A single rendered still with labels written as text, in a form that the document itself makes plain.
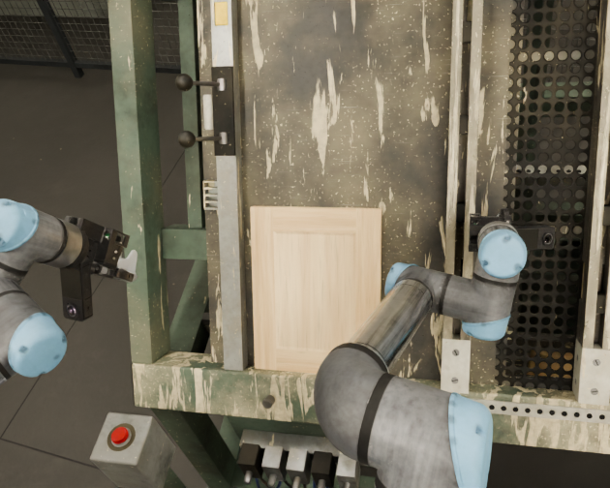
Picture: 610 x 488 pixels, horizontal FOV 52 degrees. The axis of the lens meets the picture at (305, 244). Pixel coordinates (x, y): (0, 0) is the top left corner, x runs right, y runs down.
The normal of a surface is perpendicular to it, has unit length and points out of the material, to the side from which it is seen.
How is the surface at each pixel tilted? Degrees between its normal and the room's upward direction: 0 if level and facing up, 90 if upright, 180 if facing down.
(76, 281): 56
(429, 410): 3
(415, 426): 17
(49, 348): 90
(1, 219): 28
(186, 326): 0
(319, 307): 51
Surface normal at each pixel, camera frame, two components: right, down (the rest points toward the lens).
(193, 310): -0.15, -0.65
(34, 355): 0.72, 0.44
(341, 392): -0.52, -0.56
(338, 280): -0.23, 0.18
